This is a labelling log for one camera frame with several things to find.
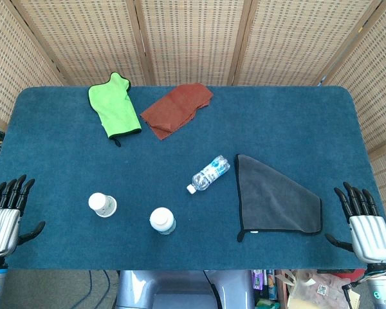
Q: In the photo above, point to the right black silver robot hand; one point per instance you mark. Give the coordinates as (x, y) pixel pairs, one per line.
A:
(371, 235)

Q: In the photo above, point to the rust brown cloth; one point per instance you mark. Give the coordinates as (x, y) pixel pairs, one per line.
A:
(175, 107)

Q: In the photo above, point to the grey robot torso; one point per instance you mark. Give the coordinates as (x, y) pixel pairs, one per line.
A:
(180, 288)

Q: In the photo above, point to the white paper cup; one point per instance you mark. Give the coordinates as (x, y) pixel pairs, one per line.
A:
(112, 210)
(97, 201)

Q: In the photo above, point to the beige paper bag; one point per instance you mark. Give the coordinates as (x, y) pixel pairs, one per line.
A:
(308, 289)

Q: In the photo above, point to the blue carpet table mat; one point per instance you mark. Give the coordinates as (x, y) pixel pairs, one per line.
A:
(180, 135)

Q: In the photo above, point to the clear plastic water bottle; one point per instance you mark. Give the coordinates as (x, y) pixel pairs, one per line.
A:
(209, 175)

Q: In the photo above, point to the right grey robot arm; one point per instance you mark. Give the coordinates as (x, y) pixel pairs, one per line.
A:
(384, 289)

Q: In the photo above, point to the grey cloth with black edge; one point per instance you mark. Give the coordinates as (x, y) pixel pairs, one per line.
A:
(270, 199)

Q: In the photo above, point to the box of assorted packaged items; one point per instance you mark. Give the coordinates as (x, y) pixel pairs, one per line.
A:
(265, 286)

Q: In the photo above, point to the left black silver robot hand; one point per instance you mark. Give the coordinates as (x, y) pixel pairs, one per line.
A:
(1, 225)

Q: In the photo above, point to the green microfibre cloth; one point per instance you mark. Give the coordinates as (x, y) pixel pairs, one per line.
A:
(117, 107)

